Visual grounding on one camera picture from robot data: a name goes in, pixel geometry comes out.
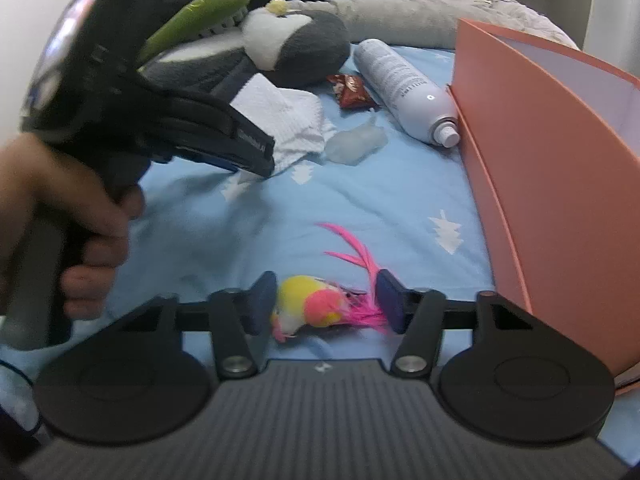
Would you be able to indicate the pink feather bird toy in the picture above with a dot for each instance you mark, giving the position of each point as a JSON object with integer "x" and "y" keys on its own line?
{"x": 310, "y": 305}

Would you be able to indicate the translucent plastic bag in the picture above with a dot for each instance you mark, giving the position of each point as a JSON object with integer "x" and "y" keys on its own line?
{"x": 355, "y": 142}

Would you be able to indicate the white spray can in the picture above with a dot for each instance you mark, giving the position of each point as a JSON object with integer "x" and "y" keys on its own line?
{"x": 400, "y": 90}

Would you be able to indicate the grey wall cabinet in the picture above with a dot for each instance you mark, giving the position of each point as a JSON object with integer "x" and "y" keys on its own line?
{"x": 600, "y": 0}

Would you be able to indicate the long green plush toy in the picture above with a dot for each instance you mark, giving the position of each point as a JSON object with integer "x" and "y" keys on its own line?
{"x": 200, "y": 15}

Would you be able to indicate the dark red snack packet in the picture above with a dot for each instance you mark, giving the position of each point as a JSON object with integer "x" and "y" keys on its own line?
{"x": 352, "y": 90}

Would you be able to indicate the grey penguin plush toy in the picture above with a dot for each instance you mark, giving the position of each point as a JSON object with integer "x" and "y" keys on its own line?
{"x": 310, "y": 50}

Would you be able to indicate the white cloth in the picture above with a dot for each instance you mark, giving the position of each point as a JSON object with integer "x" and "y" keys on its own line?
{"x": 290, "y": 120}

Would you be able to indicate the orange cardboard box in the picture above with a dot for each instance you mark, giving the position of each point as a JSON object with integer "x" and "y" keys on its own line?
{"x": 550, "y": 185}

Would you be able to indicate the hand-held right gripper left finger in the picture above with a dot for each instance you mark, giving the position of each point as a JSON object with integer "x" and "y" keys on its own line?
{"x": 262, "y": 305}

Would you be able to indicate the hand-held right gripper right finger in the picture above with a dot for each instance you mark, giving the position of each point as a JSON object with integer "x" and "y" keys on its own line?
{"x": 391, "y": 302}

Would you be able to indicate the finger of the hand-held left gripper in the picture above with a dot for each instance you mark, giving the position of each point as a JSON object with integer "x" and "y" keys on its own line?
{"x": 215, "y": 132}

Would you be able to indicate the person's left hand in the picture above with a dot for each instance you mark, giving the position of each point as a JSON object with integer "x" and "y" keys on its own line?
{"x": 45, "y": 185}

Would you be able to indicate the grey duvet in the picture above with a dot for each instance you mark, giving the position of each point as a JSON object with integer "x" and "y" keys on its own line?
{"x": 425, "y": 15}

